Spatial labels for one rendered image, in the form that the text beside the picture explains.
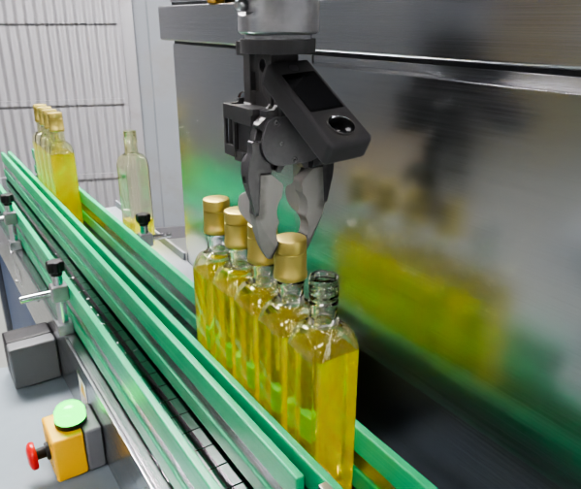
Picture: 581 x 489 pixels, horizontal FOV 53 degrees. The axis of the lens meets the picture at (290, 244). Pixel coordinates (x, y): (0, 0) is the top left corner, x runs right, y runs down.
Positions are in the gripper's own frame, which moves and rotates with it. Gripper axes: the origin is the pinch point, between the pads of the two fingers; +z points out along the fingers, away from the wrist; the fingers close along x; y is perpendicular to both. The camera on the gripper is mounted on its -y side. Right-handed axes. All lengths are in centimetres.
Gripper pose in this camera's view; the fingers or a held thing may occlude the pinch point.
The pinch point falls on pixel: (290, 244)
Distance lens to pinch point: 60.5
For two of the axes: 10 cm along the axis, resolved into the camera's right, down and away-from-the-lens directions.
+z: 0.0, 9.3, 3.6
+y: -5.4, -3.0, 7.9
